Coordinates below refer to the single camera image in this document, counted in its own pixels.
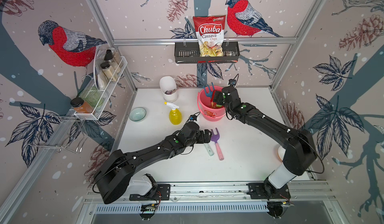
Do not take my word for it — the purple fork pink handle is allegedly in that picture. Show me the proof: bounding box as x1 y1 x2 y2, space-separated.
211 128 224 161

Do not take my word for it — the blue fork yellow handle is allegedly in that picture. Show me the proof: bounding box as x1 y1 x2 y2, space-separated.
204 83 215 99

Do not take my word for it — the pink plastic bucket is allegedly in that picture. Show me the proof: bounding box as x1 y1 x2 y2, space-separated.
197 86 226 122

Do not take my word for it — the light blue trowel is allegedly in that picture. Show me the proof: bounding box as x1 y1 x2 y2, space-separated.
204 143 214 156

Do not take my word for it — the yellow spray bottle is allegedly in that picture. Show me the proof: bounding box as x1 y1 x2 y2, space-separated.
164 102 182 125

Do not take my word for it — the red spade wooden handle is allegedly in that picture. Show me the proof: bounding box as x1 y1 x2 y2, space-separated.
210 90 220 108

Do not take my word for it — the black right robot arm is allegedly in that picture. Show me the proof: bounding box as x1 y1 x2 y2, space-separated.
213 86 318 191

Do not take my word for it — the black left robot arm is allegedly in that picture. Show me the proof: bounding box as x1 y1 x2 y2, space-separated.
94 122 213 205

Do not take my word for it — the white paper cup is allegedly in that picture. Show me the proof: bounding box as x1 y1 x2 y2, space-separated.
160 76 178 102

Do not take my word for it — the light green bowl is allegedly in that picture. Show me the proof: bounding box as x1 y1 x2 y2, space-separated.
129 107 147 122

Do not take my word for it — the red cassava chips bag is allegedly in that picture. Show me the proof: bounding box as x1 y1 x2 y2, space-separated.
193 15 226 57

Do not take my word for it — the white plate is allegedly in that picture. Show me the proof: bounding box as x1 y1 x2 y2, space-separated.
278 146 286 161

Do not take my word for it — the beige bottle black cap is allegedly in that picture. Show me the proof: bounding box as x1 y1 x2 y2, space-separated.
104 49 121 73
101 62 118 82

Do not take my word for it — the orange jar black lid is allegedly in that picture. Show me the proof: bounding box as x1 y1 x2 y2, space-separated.
70 97 94 114

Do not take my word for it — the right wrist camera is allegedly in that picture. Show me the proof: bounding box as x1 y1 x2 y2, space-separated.
228 79 237 87

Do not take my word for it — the black wall basket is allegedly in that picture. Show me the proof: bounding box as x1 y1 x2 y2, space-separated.
175 42 240 64

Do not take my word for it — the white wire wall shelf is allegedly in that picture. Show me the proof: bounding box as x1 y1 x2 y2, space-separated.
75 45 128 120

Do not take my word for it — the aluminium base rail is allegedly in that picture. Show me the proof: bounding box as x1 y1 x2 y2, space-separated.
78 181 338 223

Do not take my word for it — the metal wire rack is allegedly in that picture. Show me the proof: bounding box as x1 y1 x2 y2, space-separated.
28 116 88 154

